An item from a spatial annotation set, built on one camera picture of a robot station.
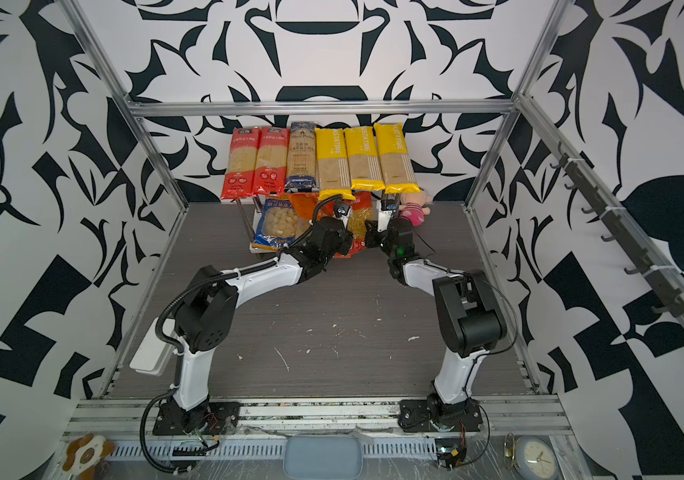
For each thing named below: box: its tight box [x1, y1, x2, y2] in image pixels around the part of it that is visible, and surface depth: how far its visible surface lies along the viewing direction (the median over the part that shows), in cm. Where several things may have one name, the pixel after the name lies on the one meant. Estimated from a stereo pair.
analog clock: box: [504, 432, 559, 480], surface depth 68 cm
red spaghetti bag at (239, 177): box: [221, 127, 262, 199], surface depth 79 cm
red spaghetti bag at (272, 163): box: [252, 127, 290, 197], surface depth 80 cm
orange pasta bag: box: [289, 192, 319, 237], surface depth 101 cm
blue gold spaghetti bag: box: [284, 122, 319, 194], surface depth 82 cm
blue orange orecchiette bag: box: [251, 198, 300, 250], surface depth 103 cm
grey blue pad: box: [283, 435, 364, 480], surface depth 69 cm
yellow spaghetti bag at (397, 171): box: [374, 122, 422, 194], surface depth 81 cm
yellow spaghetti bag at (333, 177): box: [314, 128, 356, 201], surface depth 81 cm
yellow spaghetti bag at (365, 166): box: [343, 126, 385, 190], surface depth 83 cm
